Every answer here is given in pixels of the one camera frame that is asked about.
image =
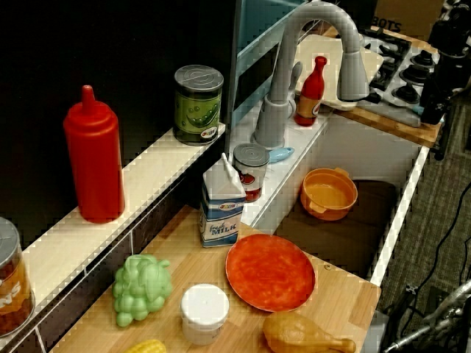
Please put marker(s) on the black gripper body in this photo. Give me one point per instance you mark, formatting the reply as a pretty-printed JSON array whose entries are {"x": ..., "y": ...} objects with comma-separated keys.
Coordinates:
[{"x": 434, "y": 104}]

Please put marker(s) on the light blue toy knife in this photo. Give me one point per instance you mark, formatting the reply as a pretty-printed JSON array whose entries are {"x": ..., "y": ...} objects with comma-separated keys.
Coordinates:
[{"x": 417, "y": 109}]

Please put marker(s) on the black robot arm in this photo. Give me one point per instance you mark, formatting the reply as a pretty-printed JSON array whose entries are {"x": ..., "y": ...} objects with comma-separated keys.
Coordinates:
[{"x": 447, "y": 44}]

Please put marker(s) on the light wooden cutting board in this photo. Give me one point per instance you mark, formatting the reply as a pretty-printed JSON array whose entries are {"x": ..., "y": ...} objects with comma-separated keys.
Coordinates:
[{"x": 327, "y": 48}]

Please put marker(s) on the wooden stove counter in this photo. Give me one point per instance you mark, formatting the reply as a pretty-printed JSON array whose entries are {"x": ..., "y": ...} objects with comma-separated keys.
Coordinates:
[{"x": 404, "y": 128}]

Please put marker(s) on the toy stove with black grates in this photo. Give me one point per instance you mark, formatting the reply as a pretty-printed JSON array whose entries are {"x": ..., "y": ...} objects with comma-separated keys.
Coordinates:
[{"x": 393, "y": 73}]

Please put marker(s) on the cardboard box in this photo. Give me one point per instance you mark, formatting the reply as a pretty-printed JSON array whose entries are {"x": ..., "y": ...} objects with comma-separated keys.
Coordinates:
[{"x": 408, "y": 14}]

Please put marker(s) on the white toy sink unit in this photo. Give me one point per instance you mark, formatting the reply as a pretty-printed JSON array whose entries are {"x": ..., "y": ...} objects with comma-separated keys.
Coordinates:
[{"x": 401, "y": 206}]

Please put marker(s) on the red sauce bottle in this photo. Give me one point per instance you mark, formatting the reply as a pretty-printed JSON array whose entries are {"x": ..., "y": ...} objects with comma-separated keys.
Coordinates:
[{"x": 311, "y": 95}]

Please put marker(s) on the orange toy pot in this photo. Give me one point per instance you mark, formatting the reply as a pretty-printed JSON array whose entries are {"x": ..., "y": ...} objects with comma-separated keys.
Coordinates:
[{"x": 329, "y": 195}]

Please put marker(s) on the grey toy faucet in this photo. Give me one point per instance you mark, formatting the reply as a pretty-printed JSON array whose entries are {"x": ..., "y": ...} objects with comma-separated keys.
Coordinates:
[{"x": 276, "y": 88}]

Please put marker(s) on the light blue plastic utensil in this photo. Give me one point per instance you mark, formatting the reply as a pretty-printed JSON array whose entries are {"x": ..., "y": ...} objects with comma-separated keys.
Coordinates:
[{"x": 279, "y": 154}]

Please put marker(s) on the tomato picture tin can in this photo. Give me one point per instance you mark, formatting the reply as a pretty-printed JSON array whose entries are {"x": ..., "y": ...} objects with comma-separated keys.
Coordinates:
[{"x": 251, "y": 173}]

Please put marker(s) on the metal stand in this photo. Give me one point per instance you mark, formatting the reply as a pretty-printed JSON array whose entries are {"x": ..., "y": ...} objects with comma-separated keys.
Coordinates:
[{"x": 438, "y": 320}]

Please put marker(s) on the red orange plate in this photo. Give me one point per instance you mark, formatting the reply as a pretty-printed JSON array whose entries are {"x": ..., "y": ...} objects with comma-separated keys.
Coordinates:
[{"x": 270, "y": 272}]

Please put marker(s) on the green peas tin can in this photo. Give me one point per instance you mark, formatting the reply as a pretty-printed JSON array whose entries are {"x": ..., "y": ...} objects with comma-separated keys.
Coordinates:
[{"x": 197, "y": 106}]

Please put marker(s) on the blue white milk carton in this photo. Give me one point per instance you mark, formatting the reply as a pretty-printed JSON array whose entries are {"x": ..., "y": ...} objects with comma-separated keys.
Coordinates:
[{"x": 221, "y": 220}]

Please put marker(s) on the toy chicken drumstick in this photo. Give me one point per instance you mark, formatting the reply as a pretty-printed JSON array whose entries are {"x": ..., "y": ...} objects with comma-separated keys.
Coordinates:
[{"x": 294, "y": 331}]

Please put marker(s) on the wooden countertop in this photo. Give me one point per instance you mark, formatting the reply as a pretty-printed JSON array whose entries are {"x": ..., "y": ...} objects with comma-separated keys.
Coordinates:
[{"x": 206, "y": 264}]

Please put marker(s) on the light wooden ledge shelf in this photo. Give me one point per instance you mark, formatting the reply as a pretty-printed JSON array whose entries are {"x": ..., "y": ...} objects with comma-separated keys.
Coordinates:
[{"x": 147, "y": 173}]

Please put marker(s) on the white jar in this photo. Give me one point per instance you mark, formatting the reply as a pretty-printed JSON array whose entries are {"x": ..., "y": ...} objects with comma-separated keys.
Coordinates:
[{"x": 204, "y": 312}]

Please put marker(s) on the red ketchup squeeze bottle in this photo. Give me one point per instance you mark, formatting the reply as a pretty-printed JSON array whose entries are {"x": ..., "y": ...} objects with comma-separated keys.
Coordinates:
[{"x": 95, "y": 165}]

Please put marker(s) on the green toy grapes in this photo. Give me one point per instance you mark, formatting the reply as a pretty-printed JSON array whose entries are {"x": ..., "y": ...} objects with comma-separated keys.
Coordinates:
[{"x": 141, "y": 287}]

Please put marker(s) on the yellow toy corn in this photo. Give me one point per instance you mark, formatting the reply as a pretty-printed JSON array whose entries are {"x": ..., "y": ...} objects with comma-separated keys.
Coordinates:
[{"x": 147, "y": 347}]

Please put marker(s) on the orange beans tin can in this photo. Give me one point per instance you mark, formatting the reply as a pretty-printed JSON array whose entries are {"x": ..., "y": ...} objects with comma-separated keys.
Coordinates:
[{"x": 13, "y": 287}]

